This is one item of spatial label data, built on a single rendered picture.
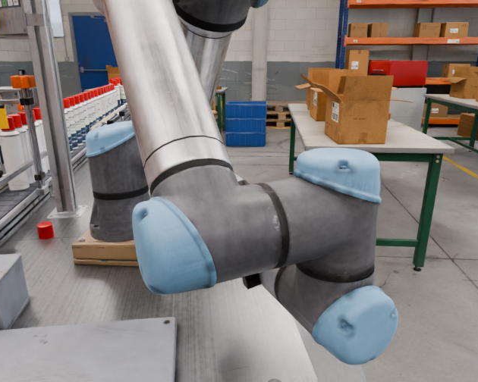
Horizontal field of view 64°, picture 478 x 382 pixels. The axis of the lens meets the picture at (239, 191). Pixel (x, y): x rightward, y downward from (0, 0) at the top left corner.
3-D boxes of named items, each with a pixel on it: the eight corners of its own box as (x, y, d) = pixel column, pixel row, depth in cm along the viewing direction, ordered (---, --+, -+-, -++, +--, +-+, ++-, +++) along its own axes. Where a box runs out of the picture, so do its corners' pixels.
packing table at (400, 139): (284, 172, 446) (287, 103, 421) (355, 173, 440) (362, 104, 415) (298, 270, 238) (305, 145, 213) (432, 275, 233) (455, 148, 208)
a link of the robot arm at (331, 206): (291, 172, 28) (290, 302, 32) (405, 154, 33) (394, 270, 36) (246, 154, 35) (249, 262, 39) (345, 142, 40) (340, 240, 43)
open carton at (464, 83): (439, 96, 504) (444, 66, 492) (479, 96, 503) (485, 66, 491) (453, 98, 470) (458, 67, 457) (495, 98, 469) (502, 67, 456)
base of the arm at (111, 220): (103, 217, 94) (98, 177, 91) (165, 214, 94) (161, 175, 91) (79, 242, 79) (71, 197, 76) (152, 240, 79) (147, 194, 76)
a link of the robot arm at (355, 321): (410, 279, 34) (401, 358, 37) (332, 236, 44) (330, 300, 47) (338, 302, 31) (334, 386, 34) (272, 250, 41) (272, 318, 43)
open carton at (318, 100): (297, 114, 334) (300, 69, 322) (350, 114, 333) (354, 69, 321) (303, 121, 298) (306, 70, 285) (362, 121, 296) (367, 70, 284)
